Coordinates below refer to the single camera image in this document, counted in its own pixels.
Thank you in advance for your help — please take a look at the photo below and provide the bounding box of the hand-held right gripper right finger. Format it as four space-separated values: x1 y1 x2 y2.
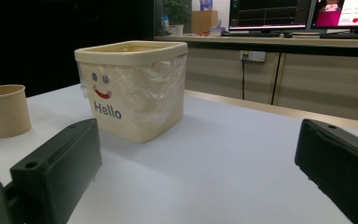
294 119 358 224

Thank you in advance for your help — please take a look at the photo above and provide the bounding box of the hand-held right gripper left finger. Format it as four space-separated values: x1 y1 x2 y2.
9 118 103 224

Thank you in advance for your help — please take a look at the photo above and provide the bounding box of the beige paper cup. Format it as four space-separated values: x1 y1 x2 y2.
0 84 33 139

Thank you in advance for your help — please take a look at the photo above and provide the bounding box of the long wooden desk with cabinets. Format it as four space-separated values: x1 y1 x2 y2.
154 33 358 125

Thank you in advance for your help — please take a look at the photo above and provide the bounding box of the cream trash bin with smiley face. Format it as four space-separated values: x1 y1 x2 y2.
74 40 189 145

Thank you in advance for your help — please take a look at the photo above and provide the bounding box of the clear plastic bin liner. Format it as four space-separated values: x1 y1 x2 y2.
77 53 188 125

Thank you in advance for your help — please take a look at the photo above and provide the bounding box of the black keyboard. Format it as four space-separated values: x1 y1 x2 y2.
221 30 282 38
319 32 358 40

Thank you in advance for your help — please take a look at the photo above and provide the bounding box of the computer monitor with pink picture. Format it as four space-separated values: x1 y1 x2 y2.
310 0 358 30

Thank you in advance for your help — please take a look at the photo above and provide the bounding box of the dark computer monitor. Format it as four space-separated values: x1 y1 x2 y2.
228 0 313 32

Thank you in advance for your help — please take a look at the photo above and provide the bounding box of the plastic water bottle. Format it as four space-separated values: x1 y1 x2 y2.
160 14 172 35

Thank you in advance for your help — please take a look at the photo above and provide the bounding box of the brown cardboard box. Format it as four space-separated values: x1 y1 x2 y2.
191 9 219 35

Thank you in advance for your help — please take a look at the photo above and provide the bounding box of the green potted plant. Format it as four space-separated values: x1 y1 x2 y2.
162 0 192 37

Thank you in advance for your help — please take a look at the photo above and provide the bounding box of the black power cable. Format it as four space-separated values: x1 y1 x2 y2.
241 54 249 101

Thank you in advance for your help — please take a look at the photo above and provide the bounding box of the white wall power socket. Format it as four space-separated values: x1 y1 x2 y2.
240 49 267 63

